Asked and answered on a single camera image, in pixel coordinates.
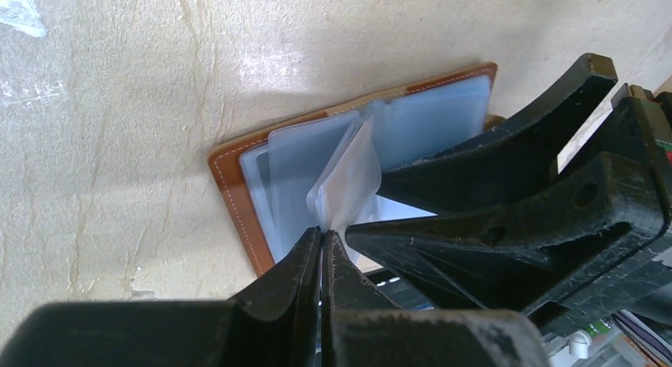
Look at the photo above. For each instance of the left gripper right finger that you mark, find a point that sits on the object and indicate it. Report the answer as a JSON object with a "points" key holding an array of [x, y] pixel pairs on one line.
{"points": [[363, 327]]}

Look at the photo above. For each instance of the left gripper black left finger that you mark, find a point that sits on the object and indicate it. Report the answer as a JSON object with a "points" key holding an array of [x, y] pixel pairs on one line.
{"points": [[271, 322]]}

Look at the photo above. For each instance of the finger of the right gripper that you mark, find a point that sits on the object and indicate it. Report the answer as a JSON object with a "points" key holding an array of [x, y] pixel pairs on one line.
{"points": [[590, 241]]}

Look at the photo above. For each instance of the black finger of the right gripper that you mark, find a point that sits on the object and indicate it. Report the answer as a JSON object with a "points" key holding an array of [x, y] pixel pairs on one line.
{"points": [[512, 160]]}

